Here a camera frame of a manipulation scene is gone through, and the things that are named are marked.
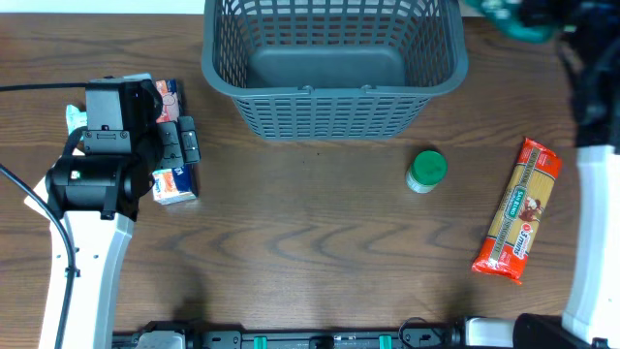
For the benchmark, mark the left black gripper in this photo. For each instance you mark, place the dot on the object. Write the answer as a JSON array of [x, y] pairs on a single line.
[[176, 153]]

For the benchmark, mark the Kleenex tissue multipack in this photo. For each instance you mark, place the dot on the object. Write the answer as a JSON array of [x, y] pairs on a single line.
[[178, 184]]

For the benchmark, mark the light blue wipes packet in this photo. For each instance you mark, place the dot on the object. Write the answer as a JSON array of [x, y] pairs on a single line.
[[75, 118]]

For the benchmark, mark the green lidded jar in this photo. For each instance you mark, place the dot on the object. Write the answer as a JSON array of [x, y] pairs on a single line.
[[426, 172]]

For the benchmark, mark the orange spaghetti packet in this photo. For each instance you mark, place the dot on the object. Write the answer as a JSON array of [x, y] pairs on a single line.
[[507, 244]]

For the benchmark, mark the green Nescafe coffee bag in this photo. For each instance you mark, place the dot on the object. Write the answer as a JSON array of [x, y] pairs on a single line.
[[504, 15]]

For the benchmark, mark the beige paper pouch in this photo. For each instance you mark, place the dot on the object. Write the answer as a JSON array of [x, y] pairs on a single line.
[[41, 191]]

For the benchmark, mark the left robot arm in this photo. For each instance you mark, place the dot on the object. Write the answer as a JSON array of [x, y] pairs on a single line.
[[93, 192]]

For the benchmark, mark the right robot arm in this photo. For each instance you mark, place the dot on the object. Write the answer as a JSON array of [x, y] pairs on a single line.
[[587, 43]]

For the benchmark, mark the grey plastic basket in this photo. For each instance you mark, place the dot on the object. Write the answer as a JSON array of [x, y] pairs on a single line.
[[301, 70]]

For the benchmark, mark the black mounting rail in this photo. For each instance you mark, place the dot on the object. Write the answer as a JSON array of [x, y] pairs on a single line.
[[414, 333]]

